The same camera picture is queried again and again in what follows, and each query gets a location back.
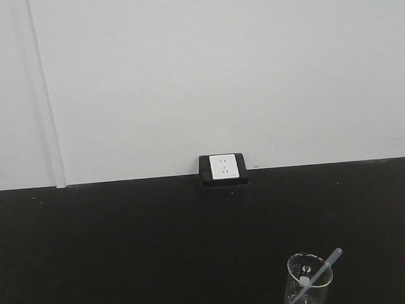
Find clear plastic dropper pipette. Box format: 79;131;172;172
290;248;344;304

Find white wall power socket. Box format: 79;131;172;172
209;154;240;180

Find clear glass beaker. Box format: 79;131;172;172
286;252;333;304

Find black socket housing box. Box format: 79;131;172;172
198;153;249;189

